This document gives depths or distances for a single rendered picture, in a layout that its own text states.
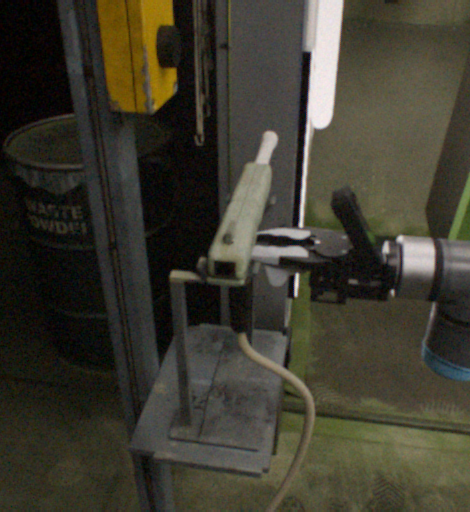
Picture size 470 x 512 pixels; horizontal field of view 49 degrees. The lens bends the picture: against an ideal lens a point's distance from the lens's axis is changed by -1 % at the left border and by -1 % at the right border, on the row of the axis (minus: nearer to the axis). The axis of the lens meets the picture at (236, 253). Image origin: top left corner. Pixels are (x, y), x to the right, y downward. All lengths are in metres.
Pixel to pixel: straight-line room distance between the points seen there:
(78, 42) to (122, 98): 0.09
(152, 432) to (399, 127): 2.27
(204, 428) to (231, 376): 0.12
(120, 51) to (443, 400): 1.73
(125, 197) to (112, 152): 0.07
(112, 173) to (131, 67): 0.16
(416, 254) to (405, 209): 2.06
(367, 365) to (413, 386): 0.19
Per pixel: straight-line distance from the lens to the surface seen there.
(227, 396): 0.92
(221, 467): 0.85
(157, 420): 0.91
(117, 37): 0.64
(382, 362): 2.16
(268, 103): 1.16
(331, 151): 2.80
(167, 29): 0.67
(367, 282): 0.77
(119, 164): 0.72
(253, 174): 0.85
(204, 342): 1.04
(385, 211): 2.77
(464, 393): 2.14
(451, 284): 0.75
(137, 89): 0.64
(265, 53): 1.14
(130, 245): 0.77
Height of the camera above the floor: 1.47
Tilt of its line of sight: 32 degrees down
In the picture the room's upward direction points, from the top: straight up
